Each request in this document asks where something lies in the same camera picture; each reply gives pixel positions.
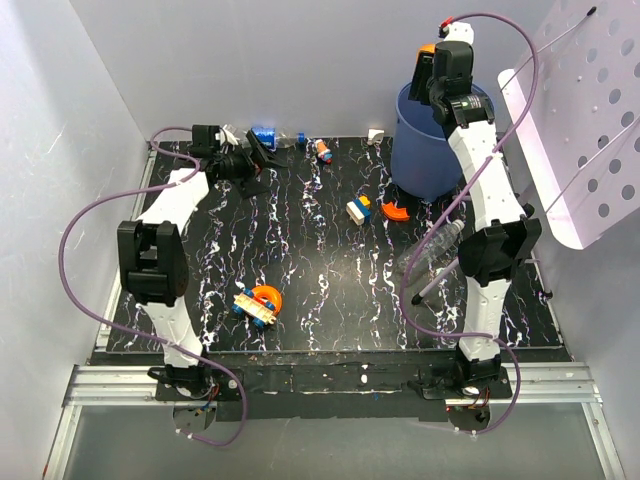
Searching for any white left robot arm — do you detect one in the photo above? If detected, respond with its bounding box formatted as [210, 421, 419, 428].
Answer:
[117, 125, 282, 400]

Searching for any orange ring toy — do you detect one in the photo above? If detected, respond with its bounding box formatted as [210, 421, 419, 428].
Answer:
[252, 285, 283, 316]

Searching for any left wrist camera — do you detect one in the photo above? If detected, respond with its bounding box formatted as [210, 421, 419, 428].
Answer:
[214, 125, 241, 147]

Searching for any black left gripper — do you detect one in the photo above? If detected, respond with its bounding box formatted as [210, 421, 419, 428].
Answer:
[214, 131, 286, 198]

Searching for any small white corner block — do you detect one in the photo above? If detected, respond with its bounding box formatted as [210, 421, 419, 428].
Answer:
[367, 128, 385, 146]

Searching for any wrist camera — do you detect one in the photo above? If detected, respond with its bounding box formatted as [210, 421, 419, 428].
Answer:
[214, 125, 241, 147]
[439, 19, 475, 45]

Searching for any blue plastic bin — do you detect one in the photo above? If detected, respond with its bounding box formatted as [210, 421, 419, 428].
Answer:
[391, 83, 462, 202]

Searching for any small toy figure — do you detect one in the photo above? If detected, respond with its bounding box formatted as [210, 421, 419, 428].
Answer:
[314, 139, 333, 164]

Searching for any white blue yellow block stack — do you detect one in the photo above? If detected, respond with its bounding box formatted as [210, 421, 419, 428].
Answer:
[346, 195, 371, 226]

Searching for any clear Pepsi bottle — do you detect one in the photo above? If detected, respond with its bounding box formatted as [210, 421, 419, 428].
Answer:
[252, 127, 306, 151]

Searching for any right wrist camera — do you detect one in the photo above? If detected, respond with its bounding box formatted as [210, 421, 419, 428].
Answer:
[439, 19, 475, 45]

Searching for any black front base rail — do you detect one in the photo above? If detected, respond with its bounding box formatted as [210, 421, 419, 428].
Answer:
[92, 347, 571, 424]

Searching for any beige toy car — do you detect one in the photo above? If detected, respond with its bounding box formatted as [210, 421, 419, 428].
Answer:
[232, 290, 277, 328]

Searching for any orange curved toy piece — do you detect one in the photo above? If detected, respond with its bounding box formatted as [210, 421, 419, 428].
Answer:
[381, 202, 410, 222]

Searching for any white perforated panel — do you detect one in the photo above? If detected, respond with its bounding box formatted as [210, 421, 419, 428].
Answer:
[498, 1, 639, 250]

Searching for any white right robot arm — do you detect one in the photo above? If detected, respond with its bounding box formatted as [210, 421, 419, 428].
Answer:
[409, 40, 542, 398]

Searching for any clear bottle near tripod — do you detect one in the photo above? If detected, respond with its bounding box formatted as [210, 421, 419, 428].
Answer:
[395, 219, 465, 286]

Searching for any orange juice bottle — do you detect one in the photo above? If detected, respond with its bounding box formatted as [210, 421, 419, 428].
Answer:
[417, 44, 435, 55]

